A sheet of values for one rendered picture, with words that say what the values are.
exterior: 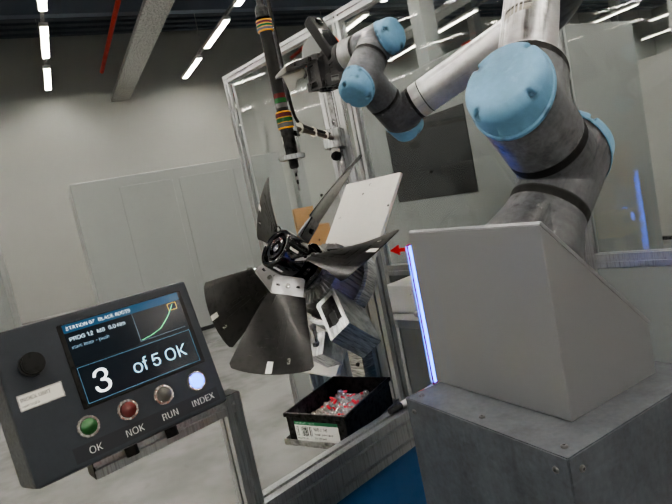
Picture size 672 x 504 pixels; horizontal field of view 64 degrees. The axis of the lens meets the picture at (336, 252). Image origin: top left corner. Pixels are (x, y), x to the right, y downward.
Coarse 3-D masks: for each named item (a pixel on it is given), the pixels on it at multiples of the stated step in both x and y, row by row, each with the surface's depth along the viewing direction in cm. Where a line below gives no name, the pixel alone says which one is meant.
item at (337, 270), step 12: (372, 240) 138; (384, 240) 132; (324, 252) 145; (336, 252) 138; (348, 252) 134; (360, 252) 131; (372, 252) 128; (324, 264) 133; (336, 264) 130; (348, 264) 128; (360, 264) 125; (336, 276) 126; (348, 276) 124
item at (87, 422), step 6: (84, 420) 66; (90, 420) 67; (96, 420) 68; (78, 426) 66; (84, 426) 66; (90, 426) 66; (96, 426) 67; (78, 432) 66; (84, 432) 66; (90, 432) 66; (96, 432) 67
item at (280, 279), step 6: (276, 276) 151; (282, 276) 151; (288, 276) 152; (276, 282) 150; (282, 282) 150; (288, 282) 151; (294, 282) 151; (300, 282) 151; (276, 288) 149; (282, 288) 149; (294, 288) 150; (300, 288) 150; (288, 294) 149; (294, 294) 149; (300, 294) 149
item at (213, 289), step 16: (240, 272) 162; (208, 288) 170; (224, 288) 166; (240, 288) 163; (256, 288) 161; (208, 304) 170; (224, 304) 166; (240, 304) 163; (256, 304) 162; (224, 320) 166; (240, 320) 164; (224, 336) 166; (240, 336) 164
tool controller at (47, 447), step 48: (0, 336) 64; (48, 336) 67; (96, 336) 71; (144, 336) 74; (192, 336) 78; (0, 384) 63; (48, 384) 66; (144, 384) 72; (48, 432) 64; (144, 432) 71; (48, 480) 63
